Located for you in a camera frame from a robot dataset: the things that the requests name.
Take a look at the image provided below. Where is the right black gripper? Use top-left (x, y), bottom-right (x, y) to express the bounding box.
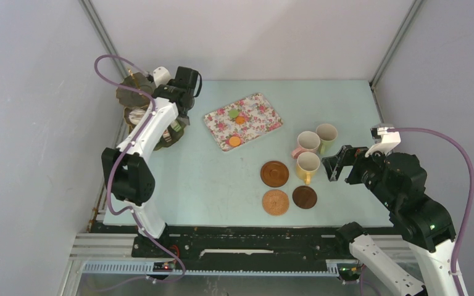
top-left (320, 141), bottom-right (397, 208)

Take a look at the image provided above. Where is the green layered cake slice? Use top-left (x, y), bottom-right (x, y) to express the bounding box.
top-left (170, 120), bottom-right (183, 133)

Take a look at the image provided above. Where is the chocolate cake slice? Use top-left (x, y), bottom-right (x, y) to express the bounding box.
top-left (162, 129), bottom-right (172, 142)

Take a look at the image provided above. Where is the white chocolate-drizzled donut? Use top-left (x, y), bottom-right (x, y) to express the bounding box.
top-left (128, 109), bottom-right (146, 126)

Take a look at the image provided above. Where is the small orange macaron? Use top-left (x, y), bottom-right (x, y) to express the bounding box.
top-left (235, 116), bottom-right (246, 125)

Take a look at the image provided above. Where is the orange round biscuit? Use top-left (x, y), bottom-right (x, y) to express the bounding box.
top-left (228, 136), bottom-right (241, 147)

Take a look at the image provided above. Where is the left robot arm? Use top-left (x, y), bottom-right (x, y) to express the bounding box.
top-left (101, 67), bottom-right (202, 257)

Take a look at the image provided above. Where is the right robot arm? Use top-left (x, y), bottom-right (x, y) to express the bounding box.
top-left (322, 145), bottom-right (467, 295)

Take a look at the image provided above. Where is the green mug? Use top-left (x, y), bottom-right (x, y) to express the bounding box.
top-left (315, 123), bottom-right (338, 155)

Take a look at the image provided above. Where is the yellow mug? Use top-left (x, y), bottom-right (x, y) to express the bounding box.
top-left (296, 152), bottom-right (321, 186)

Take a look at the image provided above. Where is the pink mug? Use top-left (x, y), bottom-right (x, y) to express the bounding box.
top-left (291, 131), bottom-right (321, 159)

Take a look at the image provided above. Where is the three-tier dark dessert stand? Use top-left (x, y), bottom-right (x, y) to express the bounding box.
top-left (116, 72), bottom-right (186, 151)

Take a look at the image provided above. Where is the green macaron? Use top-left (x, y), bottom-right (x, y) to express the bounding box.
top-left (228, 109), bottom-right (240, 119)

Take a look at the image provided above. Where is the dark brown wooden coaster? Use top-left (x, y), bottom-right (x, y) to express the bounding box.
top-left (292, 186), bottom-right (318, 209)

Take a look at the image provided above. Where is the floral rectangular tray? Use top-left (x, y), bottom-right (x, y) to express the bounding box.
top-left (203, 93), bottom-right (283, 152)

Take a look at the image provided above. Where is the light brown wooden coaster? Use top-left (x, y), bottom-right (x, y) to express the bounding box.
top-left (260, 160), bottom-right (289, 188)

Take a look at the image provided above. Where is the woven rattan coaster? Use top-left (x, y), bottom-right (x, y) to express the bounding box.
top-left (262, 189), bottom-right (289, 216)

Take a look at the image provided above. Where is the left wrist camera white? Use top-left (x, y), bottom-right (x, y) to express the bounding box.
top-left (152, 66), bottom-right (172, 87)

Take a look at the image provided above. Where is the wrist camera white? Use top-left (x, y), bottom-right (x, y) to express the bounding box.
top-left (365, 123), bottom-right (401, 157)
top-left (152, 66), bottom-right (172, 87)

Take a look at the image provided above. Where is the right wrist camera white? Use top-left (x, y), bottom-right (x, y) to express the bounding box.
top-left (365, 123), bottom-right (401, 157)

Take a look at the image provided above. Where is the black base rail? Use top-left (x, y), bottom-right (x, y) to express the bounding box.
top-left (73, 224), bottom-right (418, 279)

